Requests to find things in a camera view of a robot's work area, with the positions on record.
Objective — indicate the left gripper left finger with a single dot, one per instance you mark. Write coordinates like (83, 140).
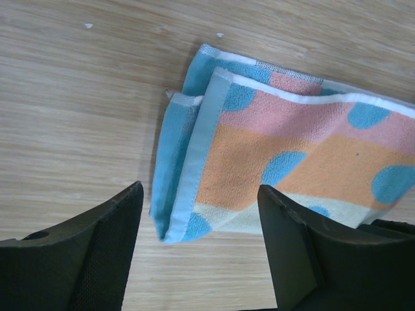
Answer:
(82, 263)

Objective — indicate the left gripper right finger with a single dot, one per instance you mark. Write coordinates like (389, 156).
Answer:
(317, 263)

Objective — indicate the blue polka dot towel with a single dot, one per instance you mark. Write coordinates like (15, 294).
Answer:
(239, 123)

